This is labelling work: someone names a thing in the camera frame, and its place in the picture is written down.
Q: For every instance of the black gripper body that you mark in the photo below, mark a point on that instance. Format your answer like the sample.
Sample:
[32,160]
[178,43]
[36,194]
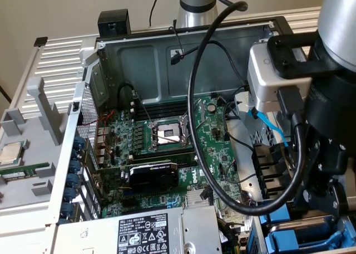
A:
[333,103]

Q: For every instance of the grey disk bay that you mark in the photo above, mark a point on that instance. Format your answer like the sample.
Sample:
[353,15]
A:
[257,231]

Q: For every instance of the green motherboard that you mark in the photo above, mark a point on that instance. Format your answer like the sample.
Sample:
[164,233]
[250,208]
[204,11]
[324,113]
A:
[217,153]

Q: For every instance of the coin cell battery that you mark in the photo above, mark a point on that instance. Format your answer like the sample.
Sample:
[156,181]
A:
[212,107]

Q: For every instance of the metal socket cover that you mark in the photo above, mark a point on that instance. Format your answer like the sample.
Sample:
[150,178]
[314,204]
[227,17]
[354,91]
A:
[202,109]

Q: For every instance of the silver chipset heatsink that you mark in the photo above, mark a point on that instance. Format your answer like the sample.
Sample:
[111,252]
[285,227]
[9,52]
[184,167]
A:
[194,198]

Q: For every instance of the black RAM slot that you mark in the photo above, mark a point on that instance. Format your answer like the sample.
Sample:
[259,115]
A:
[161,112]
[167,158]
[161,106]
[164,151]

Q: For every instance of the CPU socket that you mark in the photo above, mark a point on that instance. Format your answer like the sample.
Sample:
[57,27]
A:
[167,134]

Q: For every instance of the black graphics card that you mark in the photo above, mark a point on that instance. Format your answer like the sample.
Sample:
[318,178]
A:
[153,176]

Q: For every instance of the metal locking lever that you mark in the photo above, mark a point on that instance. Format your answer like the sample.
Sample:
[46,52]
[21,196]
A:
[144,109]

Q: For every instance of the open PC case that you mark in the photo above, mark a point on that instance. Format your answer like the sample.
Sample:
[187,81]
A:
[153,70]

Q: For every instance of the grey power supply unit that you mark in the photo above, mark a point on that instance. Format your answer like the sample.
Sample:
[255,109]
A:
[111,231]

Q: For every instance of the blue card latch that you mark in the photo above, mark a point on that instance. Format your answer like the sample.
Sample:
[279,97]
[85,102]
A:
[74,167]
[76,154]
[68,209]
[71,195]
[78,142]
[73,181]

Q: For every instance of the grey parts rack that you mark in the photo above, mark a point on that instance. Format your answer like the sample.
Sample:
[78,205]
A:
[36,142]

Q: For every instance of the green RAM stick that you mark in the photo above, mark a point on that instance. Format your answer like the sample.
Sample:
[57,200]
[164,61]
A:
[16,173]

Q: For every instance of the small black end cap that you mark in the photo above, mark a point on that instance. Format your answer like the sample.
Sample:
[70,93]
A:
[40,41]

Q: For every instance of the silver CPU chip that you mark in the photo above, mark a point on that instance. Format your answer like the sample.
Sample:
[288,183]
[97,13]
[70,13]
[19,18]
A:
[9,152]

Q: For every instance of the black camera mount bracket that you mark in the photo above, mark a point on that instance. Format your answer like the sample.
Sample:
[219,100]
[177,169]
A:
[286,56]

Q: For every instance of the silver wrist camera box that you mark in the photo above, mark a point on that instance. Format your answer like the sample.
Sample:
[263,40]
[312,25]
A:
[267,81]

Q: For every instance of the black mount box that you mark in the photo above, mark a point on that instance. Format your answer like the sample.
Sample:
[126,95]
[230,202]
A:
[114,23]

